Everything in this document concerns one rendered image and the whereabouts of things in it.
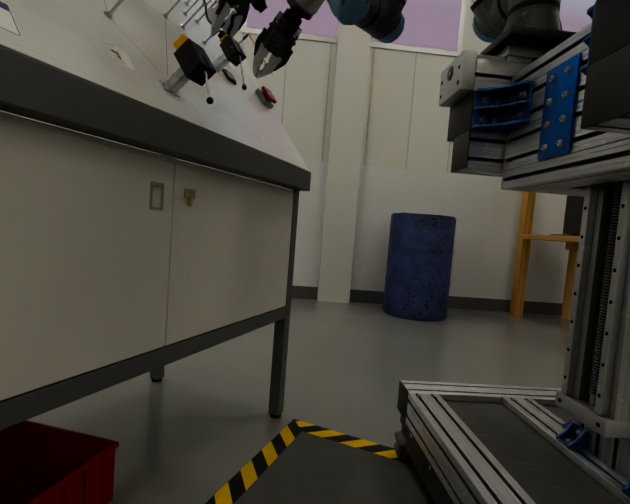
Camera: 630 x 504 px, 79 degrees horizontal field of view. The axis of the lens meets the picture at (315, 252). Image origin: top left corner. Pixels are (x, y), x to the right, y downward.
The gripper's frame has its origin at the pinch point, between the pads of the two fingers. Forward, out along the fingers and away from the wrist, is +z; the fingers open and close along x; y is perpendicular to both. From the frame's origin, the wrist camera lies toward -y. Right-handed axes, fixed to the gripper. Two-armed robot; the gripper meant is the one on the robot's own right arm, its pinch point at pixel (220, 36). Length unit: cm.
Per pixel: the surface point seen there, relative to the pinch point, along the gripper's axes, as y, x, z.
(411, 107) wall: 47, -281, -61
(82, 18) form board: -16.2, 43.2, 13.4
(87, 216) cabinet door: -38, 44, 40
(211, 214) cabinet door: -35, 13, 38
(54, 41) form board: -26, 51, 18
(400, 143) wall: 36, -278, -28
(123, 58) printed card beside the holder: -21.1, 37.5, 15.8
